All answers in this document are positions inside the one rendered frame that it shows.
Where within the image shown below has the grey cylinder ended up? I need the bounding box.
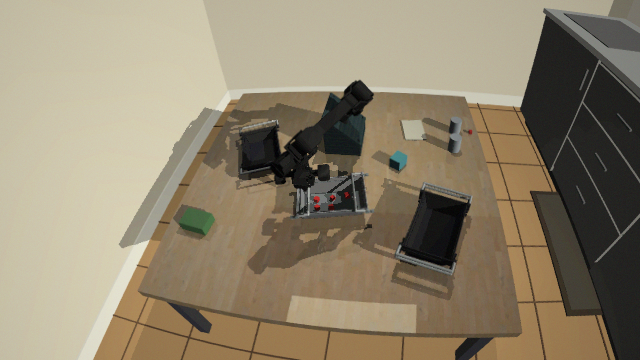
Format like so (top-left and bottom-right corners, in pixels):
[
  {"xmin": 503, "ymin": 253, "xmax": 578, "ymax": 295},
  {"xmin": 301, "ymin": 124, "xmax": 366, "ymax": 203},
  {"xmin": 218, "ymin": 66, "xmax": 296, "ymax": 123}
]
[
  {"xmin": 448, "ymin": 116, "xmax": 462, "ymax": 134},
  {"xmin": 447, "ymin": 133, "xmax": 462, "ymax": 153}
]

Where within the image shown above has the cream flat rectangular sheet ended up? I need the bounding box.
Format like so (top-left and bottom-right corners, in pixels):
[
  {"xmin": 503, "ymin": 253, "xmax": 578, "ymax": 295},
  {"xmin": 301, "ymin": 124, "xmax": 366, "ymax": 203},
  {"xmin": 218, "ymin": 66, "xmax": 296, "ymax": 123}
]
[{"xmin": 401, "ymin": 120, "xmax": 427, "ymax": 141}]

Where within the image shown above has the green rectangular block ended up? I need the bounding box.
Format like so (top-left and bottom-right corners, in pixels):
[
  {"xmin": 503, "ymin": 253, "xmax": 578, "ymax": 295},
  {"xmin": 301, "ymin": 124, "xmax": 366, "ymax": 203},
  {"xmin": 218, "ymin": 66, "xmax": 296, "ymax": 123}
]
[{"xmin": 178, "ymin": 208, "xmax": 215, "ymax": 235}]

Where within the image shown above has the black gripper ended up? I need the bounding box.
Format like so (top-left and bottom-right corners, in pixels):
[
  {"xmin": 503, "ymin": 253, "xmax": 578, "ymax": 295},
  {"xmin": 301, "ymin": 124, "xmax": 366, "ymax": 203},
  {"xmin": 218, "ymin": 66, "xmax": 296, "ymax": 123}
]
[{"xmin": 274, "ymin": 161, "xmax": 330, "ymax": 192}]

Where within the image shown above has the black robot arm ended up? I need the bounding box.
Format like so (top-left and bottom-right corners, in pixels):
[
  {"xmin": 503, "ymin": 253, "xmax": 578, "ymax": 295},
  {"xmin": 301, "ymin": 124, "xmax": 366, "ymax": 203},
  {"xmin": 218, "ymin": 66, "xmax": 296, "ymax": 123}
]
[{"xmin": 270, "ymin": 80, "xmax": 374, "ymax": 189}]

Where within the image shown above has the teal cube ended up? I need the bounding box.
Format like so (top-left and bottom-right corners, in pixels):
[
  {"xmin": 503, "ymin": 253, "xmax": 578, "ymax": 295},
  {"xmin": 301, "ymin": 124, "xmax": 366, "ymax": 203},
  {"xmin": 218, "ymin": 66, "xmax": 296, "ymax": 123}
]
[{"xmin": 389, "ymin": 151, "xmax": 407, "ymax": 171}]

